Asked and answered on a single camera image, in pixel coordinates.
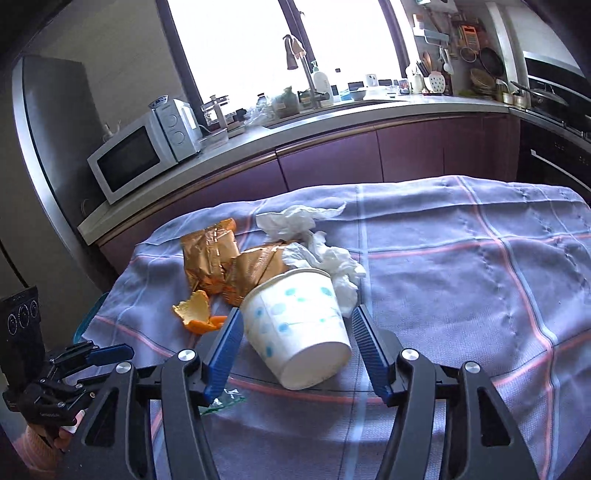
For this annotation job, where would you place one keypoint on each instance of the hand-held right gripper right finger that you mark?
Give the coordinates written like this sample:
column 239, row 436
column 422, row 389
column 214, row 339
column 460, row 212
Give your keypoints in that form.
column 369, row 355

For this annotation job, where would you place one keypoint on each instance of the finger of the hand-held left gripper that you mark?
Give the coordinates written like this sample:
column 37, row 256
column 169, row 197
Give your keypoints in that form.
column 111, row 355

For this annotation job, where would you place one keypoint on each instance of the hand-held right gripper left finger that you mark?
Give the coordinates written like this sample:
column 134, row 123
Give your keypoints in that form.
column 225, row 355

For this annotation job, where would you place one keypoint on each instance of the orange peel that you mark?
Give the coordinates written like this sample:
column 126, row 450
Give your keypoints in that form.
column 196, row 309

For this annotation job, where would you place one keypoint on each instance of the white blue-dotted paper cup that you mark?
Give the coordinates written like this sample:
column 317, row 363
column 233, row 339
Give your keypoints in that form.
column 295, row 332

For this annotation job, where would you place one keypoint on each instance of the gold foil snack wrapper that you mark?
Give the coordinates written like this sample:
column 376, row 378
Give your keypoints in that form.
column 207, row 254
column 249, row 272

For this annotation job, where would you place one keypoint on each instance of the white tissue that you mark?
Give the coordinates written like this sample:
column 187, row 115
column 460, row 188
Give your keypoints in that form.
column 332, row 263
column 286, row 221

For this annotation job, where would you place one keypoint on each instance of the person's left forearm pink sleeve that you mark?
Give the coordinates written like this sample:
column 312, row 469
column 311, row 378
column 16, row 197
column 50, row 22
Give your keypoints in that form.
column 39, row 445

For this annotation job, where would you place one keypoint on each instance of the person's left hand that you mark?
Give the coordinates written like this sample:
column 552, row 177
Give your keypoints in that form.
column 62, row 441

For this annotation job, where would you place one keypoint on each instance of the clear green plastic scrap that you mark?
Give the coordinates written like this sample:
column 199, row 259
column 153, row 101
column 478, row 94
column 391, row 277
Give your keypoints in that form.
column 226, row 398

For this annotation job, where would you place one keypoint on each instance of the blue checkered tablecloth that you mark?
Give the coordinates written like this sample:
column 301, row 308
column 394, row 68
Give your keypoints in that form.
column 438, row 277

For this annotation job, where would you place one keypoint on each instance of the white microwave oven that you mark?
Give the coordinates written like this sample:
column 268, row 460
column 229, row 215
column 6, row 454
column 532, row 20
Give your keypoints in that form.
column 129, row 157

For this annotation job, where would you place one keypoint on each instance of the grey refrigerator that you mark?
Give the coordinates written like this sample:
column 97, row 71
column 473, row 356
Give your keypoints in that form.
column 55, row 129

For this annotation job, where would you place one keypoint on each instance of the purple base cabinets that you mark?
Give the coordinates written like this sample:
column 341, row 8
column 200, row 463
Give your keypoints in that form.
column 415, row 147

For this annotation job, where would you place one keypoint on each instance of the glass baking dish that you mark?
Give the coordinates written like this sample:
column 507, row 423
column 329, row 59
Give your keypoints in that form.
column 214, row 137

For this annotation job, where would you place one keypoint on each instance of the white ceramic ornament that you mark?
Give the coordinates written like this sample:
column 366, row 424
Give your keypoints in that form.
column 111, row 130

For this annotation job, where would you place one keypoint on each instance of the white kitchen countertop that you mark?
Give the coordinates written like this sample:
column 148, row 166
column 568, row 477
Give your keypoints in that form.
column 286, row 134

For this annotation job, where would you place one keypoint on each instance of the clear plastic bag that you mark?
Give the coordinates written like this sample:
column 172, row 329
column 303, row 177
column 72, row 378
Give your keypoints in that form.
column 258, row 115

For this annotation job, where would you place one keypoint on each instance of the small white countertop appliance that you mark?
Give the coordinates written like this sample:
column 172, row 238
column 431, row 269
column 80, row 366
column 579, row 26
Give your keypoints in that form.
column 217, row 110

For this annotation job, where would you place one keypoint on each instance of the blue and white bowl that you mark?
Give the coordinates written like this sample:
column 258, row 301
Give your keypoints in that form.
column 159, row 101

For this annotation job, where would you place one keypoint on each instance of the green food container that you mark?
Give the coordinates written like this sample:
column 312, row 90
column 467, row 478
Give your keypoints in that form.
column 285, row 102

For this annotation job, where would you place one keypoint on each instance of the black built-in oven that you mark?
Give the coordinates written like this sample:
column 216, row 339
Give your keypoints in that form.
column 554, row 161

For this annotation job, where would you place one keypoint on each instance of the white soap bottle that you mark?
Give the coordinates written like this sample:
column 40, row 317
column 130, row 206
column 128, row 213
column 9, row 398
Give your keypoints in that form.
column 321, row 81

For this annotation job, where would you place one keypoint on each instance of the white dotted utensil holder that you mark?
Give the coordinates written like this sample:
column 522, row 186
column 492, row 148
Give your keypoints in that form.
column 437, row 83

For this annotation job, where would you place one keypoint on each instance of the metal kitchen faucet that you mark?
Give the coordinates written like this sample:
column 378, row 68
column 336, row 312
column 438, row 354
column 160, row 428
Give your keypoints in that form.
column 307, row 74

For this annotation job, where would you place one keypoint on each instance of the small silver pot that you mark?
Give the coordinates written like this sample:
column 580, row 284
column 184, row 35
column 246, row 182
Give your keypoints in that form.
column 513, row 99

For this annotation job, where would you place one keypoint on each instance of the stack of bowls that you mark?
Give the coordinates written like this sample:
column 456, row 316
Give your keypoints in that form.
column 482, row 81

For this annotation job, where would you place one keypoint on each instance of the kitchen window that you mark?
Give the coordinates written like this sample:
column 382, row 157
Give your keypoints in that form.
column 231, row 46

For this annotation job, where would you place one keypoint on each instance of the pot with glass lid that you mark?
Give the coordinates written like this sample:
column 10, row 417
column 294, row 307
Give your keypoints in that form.
column 545, row 96

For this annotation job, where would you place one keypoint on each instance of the black frying pan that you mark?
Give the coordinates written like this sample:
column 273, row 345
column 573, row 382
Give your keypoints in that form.
column 491, row 61

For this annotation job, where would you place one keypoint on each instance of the orange grater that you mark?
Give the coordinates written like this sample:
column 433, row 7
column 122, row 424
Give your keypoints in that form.
column 468, row 36

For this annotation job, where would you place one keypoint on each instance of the black range hood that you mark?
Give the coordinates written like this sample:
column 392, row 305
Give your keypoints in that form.
column 554, row 69

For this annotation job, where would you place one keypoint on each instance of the wall utensil rack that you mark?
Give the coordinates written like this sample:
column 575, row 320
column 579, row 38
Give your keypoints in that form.
column 443, row 32

